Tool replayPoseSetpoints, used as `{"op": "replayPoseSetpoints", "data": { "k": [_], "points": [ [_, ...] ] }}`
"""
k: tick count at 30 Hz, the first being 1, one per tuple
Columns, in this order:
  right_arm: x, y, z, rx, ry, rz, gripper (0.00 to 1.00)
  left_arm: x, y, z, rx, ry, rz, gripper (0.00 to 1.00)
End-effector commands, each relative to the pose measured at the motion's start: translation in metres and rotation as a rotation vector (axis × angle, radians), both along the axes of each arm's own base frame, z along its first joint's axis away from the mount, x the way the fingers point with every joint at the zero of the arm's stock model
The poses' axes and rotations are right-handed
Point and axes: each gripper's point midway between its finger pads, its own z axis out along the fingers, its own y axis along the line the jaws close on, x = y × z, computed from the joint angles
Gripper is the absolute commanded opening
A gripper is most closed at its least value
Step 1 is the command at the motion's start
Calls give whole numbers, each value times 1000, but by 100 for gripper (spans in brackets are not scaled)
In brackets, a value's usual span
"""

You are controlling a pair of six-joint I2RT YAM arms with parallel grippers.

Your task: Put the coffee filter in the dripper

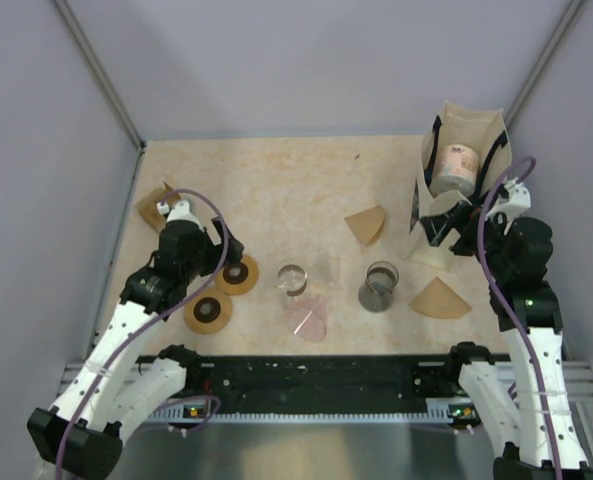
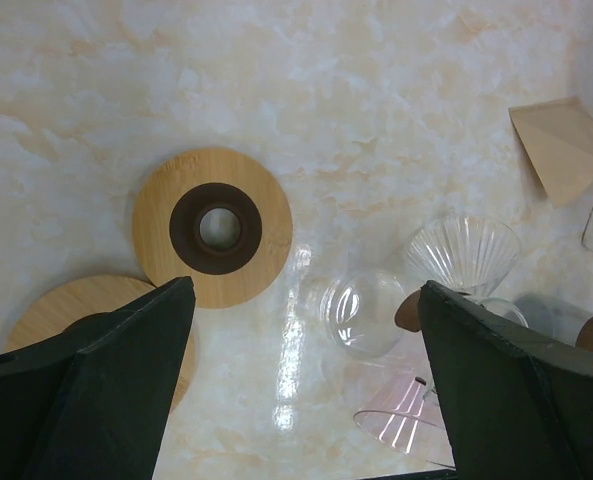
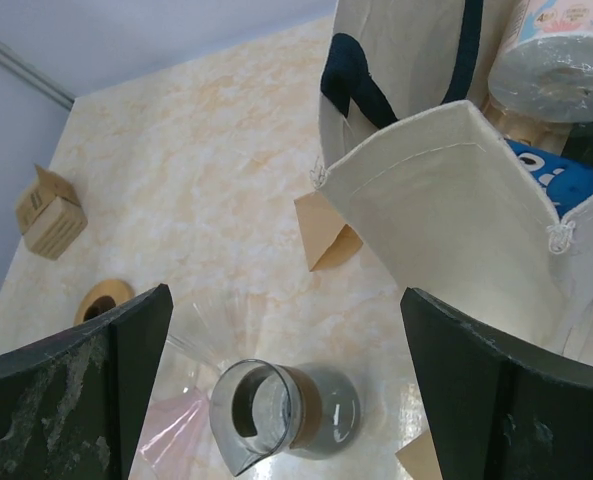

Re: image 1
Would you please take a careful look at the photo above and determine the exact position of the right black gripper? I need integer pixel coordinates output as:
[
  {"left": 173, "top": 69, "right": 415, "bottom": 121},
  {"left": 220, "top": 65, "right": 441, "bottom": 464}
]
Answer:
[{"left": 420, "top": 199, "right": 513, "bottom": 278}]

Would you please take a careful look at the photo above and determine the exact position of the wooden dripper ring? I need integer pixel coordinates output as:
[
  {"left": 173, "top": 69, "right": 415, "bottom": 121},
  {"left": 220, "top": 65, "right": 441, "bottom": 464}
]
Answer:
[
  {"left": 183, "top": 292, "right": 234, "bottom": 334},
  {"left": 214, "top": 255, "right": 260, "bottom": 296}
]

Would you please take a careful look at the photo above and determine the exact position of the brown paper filter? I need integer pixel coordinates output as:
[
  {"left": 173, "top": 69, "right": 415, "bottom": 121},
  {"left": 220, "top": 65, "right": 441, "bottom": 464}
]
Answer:
[
  {"left": 344, "top": 205, "right": 387, "bottom": 246},
  {"left": 409, "top": 277, "right": 472, "bottom": 320}
]

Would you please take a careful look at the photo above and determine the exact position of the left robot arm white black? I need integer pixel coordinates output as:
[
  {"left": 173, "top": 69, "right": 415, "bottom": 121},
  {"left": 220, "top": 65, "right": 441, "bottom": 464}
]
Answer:
[{"left": 27, "top": 216, "right": 243, "bottom": 479}]

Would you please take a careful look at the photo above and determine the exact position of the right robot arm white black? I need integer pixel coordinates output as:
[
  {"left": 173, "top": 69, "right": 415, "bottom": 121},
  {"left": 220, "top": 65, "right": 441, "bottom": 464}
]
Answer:
[{"left": 419, "top": 202, "right": 593, "bottom": 479}]

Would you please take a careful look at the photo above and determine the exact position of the pink paper roll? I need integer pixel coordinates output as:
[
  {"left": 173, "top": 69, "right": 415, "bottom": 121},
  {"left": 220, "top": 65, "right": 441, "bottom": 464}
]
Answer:
[{"left": 429, "top": 144, "right": 480, "bottom": 197}]

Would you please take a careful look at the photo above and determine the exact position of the small cardboard box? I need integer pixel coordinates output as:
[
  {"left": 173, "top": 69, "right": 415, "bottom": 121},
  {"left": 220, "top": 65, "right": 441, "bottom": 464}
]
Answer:
[{"left": 136, "top": 182, "right": 174, "bottom": 233}]

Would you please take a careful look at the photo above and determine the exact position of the cream canvas tote bag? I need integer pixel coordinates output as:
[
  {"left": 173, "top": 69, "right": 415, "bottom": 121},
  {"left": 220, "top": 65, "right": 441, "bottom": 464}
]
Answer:
[{"left": 406, "top": 102, "right": 512, "bottom": 270}]

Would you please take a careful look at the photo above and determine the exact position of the dark glass carafe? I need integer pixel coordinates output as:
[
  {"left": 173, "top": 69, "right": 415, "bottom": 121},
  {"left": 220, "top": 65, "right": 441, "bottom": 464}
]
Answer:
[{"left": 358, "top": 261, "right": 399, "bottom": 313}]

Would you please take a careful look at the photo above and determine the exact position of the clear glass cup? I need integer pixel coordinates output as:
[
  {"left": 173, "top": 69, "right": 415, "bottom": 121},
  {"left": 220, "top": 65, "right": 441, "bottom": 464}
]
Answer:
[{"left": 276, "top": 263, "right": 308, "bottom": 297}]

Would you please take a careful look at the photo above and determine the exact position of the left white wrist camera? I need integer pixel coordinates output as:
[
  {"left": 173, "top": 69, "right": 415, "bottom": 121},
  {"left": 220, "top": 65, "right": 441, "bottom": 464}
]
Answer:
[{"left": 156, "top": 199, "right": 200, "bottom": 225}]

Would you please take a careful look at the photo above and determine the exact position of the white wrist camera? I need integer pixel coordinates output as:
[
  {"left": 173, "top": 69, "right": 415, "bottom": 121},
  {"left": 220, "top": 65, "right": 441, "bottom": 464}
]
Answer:
[
  {"left": 156, "top": 199, "right": 200, "bottom": 225},
  {"left": 494, "top": 181, "right": 531, "bottom": 220}
]

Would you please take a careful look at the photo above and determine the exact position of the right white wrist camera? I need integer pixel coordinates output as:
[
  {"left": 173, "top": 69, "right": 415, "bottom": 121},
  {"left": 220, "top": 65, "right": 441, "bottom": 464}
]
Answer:
[{"left": 494, "top": 181, "right": 531, "bottom": 220}]

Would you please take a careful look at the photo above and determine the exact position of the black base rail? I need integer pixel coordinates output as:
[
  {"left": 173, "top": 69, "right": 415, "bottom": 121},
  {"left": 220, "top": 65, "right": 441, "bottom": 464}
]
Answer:
[{"left": 172, "top": 353, "right": 465, "bottom": 415}]

